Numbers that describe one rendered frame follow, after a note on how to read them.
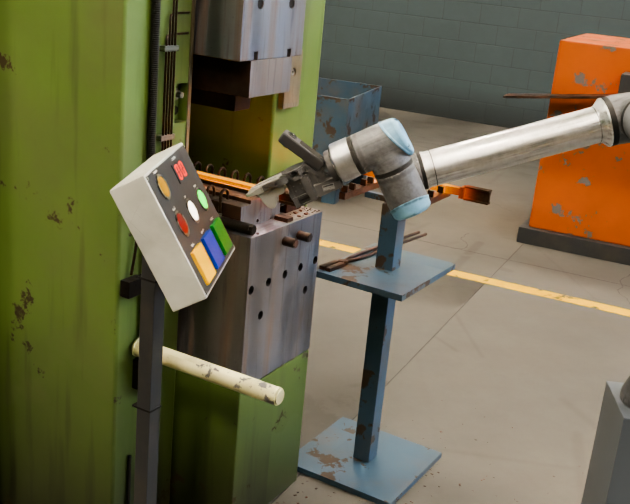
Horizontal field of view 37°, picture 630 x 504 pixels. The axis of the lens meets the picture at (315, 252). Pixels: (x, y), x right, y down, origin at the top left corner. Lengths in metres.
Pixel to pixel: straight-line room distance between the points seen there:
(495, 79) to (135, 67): 8.04
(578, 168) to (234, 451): 3.66
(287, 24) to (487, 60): 7.67
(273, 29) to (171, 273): 0.84
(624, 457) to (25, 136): 1.73
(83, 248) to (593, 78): 3.95
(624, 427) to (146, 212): 1.33
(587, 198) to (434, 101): 4.66
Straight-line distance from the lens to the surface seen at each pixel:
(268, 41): 2.48
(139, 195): 1.89
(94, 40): 2.31
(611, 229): 5.94
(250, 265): 2.49
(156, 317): 2.14
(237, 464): 2.75
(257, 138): 2.86
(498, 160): 2.21
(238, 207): 2.51
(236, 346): 2.58
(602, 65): 5.80
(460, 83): 10.24
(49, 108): 2.44
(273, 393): 2.27
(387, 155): 2.03
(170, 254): 1.90
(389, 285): 2.83
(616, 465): 2.58
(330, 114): 6.22
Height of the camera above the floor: 1.66
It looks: 18 degrees down
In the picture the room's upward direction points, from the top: 5 degrees clockwise
